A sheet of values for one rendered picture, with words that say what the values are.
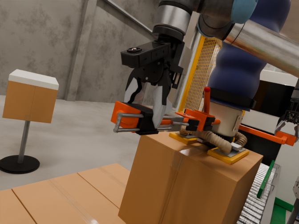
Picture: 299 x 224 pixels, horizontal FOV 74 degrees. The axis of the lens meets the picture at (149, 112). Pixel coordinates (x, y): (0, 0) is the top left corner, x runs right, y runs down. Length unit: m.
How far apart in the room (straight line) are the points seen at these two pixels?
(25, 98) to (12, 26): 3.89
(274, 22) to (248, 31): 0.39
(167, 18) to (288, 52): 0.34
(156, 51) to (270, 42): 0.33
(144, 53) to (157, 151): 0.50
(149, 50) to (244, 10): 0.21
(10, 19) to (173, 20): 5.56
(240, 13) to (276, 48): 0.18
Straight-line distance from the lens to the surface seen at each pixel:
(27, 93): 2.15
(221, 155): 0.84
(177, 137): 0.90
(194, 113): 0.72
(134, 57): 0.36
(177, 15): 0.45
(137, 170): 0.87
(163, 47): 0.42
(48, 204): 1.24
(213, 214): 0.75
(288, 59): 0.64
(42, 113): 2.19
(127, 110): 0.43
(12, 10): 5.92
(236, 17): 0.49
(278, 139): 0.99
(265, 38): 0.62
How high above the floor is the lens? 1.29
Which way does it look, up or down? 8 degrees down
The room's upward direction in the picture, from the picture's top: 16 degrees clockwise
